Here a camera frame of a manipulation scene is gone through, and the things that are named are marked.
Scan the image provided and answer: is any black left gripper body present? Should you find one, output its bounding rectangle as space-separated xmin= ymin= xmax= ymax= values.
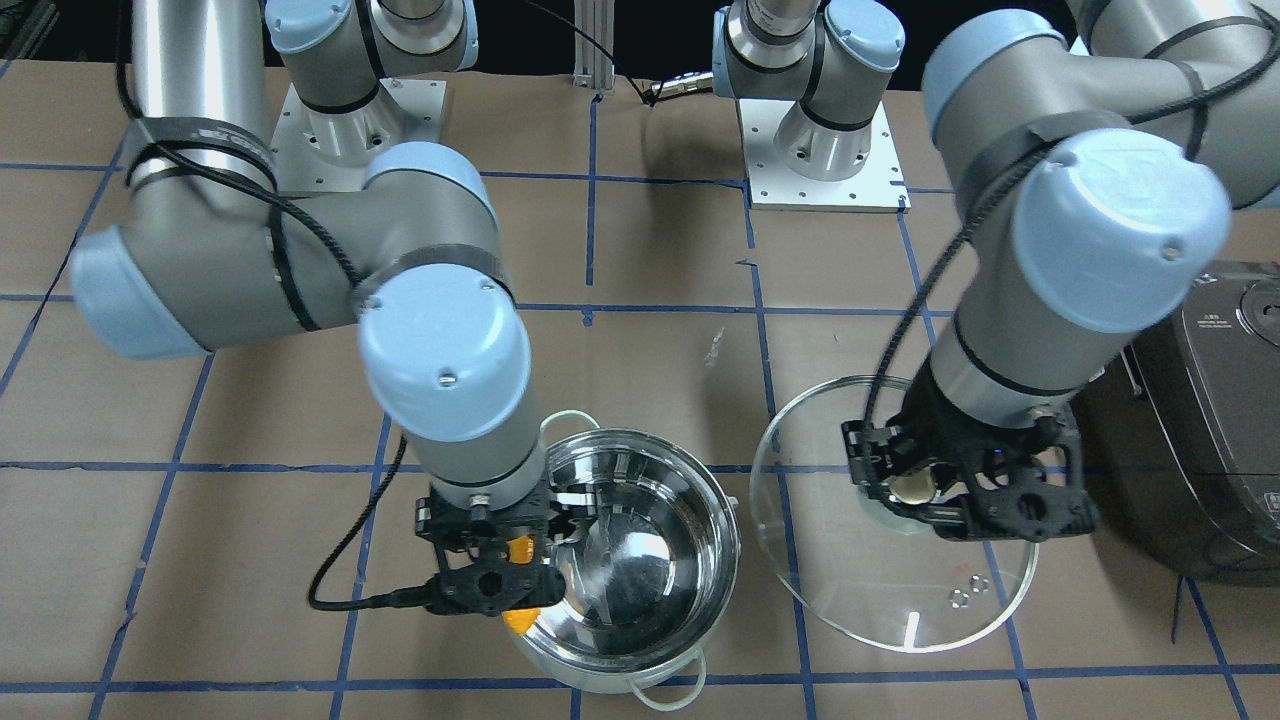
xmin=841 ymin=372 xmax=1100 ymax=542

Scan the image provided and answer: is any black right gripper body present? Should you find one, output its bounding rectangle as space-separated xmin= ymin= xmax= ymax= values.
xmin=415 ymin=484 xmax=599 ymax=618

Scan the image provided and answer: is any yellow corn cob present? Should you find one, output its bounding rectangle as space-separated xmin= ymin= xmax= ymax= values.
xmin=502 ymin=536 xmax=541 ymax=635

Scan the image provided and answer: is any clear glass pot lid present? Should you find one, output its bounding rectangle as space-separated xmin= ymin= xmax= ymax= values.
xmin=750 ymin=375 xmax=1041 ymax=653

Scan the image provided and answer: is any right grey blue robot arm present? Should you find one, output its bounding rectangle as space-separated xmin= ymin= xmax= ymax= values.
xmin=68 ymin=1 xmax=573 ymax=616

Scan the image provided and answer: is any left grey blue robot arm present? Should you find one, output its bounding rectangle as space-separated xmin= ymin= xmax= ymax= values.
xmin=842 ymin=1 xmax=1277 ymax=542

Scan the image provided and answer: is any white steel cooking pot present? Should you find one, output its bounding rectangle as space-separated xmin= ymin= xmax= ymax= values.
xmin=511 ymin=421 xmax=741 ymax=712

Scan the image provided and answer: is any black rice cooker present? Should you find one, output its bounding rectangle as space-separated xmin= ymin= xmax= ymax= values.
xmin=1071 ymin=261 xmax=1279 ymax=587

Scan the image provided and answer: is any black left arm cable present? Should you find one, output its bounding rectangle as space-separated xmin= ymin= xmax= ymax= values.
xmin=861 ymin=0 xmax=1280 ymax=427

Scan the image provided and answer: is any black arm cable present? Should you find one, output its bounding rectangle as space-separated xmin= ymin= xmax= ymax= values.
xmin=113 ymin=0 xmax=436 ymax=612
xmin=861 ymin=0 xmax=1280 ymax=427

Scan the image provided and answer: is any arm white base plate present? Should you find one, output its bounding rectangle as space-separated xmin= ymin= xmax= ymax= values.
xmin=269 ymin=79 xmax=448 ymax=197
xmin=737 ymin=99 xmax=911 ymax=213

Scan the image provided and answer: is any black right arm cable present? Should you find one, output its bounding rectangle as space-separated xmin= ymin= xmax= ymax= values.
xmin=113 ymin=0 xmax=436 ymax=612

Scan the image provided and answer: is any aluminium profile post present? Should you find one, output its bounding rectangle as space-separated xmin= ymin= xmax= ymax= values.
xmin=572 ymin=1 xmax=616 ymax=96

